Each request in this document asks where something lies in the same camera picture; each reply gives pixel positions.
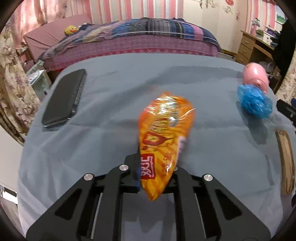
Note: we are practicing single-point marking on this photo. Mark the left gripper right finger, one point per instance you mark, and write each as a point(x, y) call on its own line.
point(207, 210)

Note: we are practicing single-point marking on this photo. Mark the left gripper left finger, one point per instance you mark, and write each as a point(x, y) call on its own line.
point(92, 208)

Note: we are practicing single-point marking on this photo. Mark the blue plastic bag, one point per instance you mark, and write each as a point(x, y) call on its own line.
point(254, 101)

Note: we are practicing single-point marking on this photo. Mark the orange snack wrapper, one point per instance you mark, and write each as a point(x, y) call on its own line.
point(163, 128)

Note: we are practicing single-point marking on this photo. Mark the floral curtain right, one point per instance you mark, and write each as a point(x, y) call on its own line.
point(287, 89)

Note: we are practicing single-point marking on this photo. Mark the floral curtain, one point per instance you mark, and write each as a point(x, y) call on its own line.
point(19, 102)
point(287, 89)

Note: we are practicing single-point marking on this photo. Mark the pink pig mug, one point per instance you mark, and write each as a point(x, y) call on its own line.
point(255, 74)

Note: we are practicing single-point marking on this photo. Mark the grey blue table cloth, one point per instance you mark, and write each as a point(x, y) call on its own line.
point(237, 148)

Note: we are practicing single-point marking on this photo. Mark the tan phone case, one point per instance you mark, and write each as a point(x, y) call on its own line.
point(287, 162)

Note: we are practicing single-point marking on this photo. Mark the wooden desk with drawers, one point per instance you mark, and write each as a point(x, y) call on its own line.
point(252, 49)

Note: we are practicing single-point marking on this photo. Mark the desk lamp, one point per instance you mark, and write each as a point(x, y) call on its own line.
point(254, 24)

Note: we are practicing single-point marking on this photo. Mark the white wardrobe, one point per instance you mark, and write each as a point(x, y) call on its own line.
point(224, 19)

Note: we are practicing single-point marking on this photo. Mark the black smartphone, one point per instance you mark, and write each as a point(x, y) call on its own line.
point(64, 100)

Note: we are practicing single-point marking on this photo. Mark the floral curtain left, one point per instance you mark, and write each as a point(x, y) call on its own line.
point(19, 102)

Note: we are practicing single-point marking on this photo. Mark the white bedside table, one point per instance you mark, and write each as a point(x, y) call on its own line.
point(38, 78)

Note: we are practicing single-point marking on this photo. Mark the plaid patchwork blanket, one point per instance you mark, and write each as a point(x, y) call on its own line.
point(175, 28)

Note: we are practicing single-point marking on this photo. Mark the bed with purple cover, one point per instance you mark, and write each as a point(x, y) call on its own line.
point(44, 37)

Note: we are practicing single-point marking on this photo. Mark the yellow duck plush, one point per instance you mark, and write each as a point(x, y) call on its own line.
point(71, 29)

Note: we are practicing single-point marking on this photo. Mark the pink window curtain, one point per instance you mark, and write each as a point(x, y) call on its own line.
point(33, 14)

